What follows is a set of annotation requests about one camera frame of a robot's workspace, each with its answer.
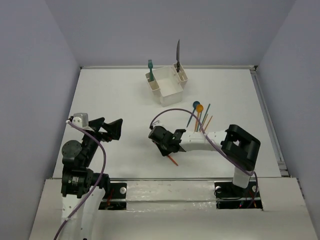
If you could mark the blue plastic spoon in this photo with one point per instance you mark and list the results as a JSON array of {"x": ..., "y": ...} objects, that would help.
[{"x": 195, "y": 104}]

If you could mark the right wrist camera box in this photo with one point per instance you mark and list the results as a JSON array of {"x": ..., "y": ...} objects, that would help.
[{"x": 156, "y": 123}]

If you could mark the metal table knife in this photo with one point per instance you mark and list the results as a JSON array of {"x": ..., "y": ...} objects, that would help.
[{"x": 178, "y": 56}]

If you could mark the teal plastic fork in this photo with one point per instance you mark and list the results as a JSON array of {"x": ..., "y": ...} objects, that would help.
[{"x": 150, "y": 67}]

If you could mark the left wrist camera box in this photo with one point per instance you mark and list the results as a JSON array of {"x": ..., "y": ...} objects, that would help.
[{"x": 80, "y": 119}]

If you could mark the orange plastic knife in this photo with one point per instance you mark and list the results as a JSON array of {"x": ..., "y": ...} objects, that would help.
[{"x": 173, "y": 160}]

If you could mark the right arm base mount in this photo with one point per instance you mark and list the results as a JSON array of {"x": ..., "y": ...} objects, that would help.
[{"x": 231, "y": 197}]

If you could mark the white utensil caddy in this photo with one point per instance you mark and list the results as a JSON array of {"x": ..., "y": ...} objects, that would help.
[{"x": 168, "y": 84}]

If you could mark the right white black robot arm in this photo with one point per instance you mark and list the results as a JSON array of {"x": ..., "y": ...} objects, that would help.
[{"x": 235, "y": 144}]

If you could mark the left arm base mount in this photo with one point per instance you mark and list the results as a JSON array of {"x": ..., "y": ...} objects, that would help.
[{"x": 115, "y": 199}]

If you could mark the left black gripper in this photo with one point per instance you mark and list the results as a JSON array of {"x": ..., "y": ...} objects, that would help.
[{"x": 99, "y": 132}]

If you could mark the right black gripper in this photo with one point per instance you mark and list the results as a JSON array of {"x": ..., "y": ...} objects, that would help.
[{"x": 164, "y": 152}]

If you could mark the orange plastic spoon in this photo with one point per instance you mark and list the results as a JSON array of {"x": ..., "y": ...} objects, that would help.
[{"x": 199, "y": 108}]

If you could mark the teal chopstick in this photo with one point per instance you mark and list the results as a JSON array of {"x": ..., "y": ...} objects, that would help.
[
  {"x": 203, "y": 121},
  {"x": 207, "y": 109}
]

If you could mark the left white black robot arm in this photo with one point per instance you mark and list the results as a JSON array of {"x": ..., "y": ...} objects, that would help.
[{"x": 84, "y": 192}]

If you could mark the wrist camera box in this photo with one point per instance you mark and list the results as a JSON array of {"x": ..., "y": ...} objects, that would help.
[
  {"x": 80, "y": 119},
  {"x": 156, "y": 123}
]

